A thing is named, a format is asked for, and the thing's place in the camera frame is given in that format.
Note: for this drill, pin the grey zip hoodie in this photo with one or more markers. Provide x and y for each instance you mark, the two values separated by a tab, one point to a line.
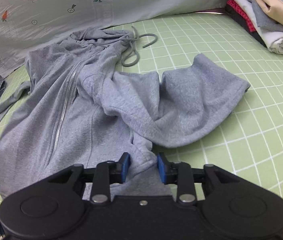
80	110

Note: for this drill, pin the green grid cutting mat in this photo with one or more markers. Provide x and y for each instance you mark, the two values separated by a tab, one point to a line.
249	143

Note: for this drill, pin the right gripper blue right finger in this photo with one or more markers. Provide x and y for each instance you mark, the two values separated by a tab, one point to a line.
165	169

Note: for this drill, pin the red black folded garment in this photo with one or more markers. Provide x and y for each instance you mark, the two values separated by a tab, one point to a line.
234	11

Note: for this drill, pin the grey carrot print sheet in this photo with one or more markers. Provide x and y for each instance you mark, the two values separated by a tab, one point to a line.
26	25

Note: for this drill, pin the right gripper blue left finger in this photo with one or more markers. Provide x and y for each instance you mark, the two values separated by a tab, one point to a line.
122	167

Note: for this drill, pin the grey folded garment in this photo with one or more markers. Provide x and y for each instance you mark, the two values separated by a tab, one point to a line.
264	21

